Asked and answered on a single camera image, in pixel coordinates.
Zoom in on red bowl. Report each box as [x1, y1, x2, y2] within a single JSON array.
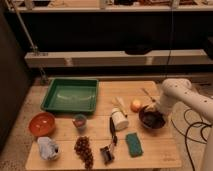
[[28, 112, 55, 137]]

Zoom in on green sponge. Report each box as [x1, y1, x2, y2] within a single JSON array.
[[125, 133, 143, 157]]

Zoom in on pale plastic spoon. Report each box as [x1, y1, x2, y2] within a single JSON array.
[[112, 97, 127, 117]]

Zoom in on brown grape bunch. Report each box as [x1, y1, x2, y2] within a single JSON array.
[[74, 136, 94, 170]]

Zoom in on white cylindrical bottle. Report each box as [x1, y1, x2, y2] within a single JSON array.
[[111, 108, 129, 131]]

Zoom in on white blue crumpled cloth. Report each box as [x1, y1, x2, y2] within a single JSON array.
[[37, 137, 59, 160]]

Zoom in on green plastic tray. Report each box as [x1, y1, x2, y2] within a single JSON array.
[[41, 78, 99, 115]]

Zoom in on purple bowl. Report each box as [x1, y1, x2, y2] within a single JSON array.
[[139, 106, 166, 129]]

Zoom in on wooden fork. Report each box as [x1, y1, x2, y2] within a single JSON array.
[[142, 88, 156, 102]]

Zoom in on orange round fruit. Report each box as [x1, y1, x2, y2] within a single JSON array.
[[130, 99, 142, 113]]

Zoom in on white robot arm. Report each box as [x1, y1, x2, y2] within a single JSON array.
[[148, 78, 213, 171]]

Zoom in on white metal shelf rack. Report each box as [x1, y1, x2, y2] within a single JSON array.
[[5, 10, 213, 82]]

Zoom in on black floor cables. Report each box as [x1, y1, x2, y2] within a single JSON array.
[[170, 106, 213, 171]]

